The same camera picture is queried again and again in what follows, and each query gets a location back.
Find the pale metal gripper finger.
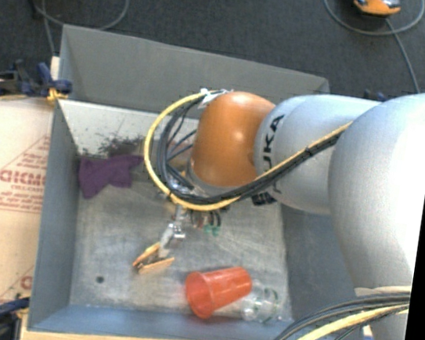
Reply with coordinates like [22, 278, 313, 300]
[171, 224, 189, 243]
[157, 230, 174, 260]

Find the pale wooden clothespin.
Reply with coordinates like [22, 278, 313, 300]
[131, 238, 178, 280]

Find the grey metal bin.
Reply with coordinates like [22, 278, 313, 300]
[17, 24, 408, 340]

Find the orange plastic cup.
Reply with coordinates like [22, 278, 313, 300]
[180, 259, 255, 326]

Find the purple cloth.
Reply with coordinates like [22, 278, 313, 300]
[74, 146, 145, 207]

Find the clear glass jar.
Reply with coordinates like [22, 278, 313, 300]
[238, 283, 285, 327]

